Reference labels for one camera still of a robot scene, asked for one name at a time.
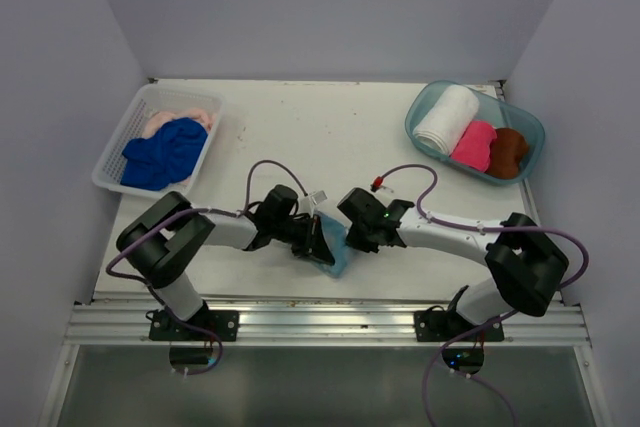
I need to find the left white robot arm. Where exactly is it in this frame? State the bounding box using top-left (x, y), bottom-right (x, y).
top-left (116, 184), bottom-right (336, 340)

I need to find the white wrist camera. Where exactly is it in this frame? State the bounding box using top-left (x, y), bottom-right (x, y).
top-left (370, 176), bottom-right (394, 193)
top-left (299, 190), bottom-right (327, 216)

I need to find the white plastic laundry basket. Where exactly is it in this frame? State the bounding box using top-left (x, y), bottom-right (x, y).
top-left (92, 83), bottom-right (226, 199)

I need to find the brown rolled towel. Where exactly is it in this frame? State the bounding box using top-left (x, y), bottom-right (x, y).
top-left (486, 128), bottom-right (529, 180)

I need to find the pink cloth in basket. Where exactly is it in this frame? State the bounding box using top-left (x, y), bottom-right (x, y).
top-left (140, 108), bottom-right (216, 139)

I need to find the white towel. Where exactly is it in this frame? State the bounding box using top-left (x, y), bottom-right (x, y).
top-left (412, 85), bottom-right (479, 156)

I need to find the aluminium mounting rail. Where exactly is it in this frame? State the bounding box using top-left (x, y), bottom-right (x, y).
top-left (63, 297), bottom-right (591, 347)

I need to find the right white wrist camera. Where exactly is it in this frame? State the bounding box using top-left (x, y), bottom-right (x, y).
top-left (370, 176), bottom-right (394, 193)

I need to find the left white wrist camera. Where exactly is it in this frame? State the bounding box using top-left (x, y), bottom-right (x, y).
top-left (299, 190), bottom-right (327, 216)

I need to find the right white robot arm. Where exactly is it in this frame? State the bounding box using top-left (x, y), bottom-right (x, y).
top-left (338, 188), bottom-right (569, 342)

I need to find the light blue patterned cloth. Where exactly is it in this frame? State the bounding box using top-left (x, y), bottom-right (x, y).
top-left (312, 211), bottom-right (355, 279)

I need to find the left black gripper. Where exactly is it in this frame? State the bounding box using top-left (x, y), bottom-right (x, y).
top-left (272, 212), bottom-right (334, 263)

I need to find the teal transparent plastic bin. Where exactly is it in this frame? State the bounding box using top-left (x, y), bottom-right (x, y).
top-left (404, 80), bottom-right (545, 186)

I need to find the dark blue cloth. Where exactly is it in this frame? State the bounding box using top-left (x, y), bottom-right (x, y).
top-left (120, 118), bottom-right (208, 191)

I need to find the pink rolled towel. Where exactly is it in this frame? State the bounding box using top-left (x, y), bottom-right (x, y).
top-left (451, 120), bottom-right (497, 172)

